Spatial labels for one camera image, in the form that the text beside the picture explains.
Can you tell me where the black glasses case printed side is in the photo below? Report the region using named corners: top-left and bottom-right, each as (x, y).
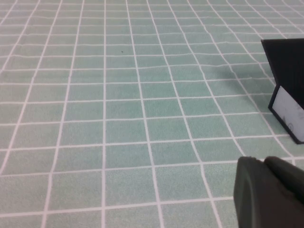
top-left (260, 38), bottom-right (304, 145)

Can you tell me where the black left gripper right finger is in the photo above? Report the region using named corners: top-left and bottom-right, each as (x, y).
top-left (263, 156), bottom-right (304, 204)

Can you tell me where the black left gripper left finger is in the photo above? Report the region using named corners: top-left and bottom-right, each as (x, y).
top-left (233, 156), bottom-right (304, 228)

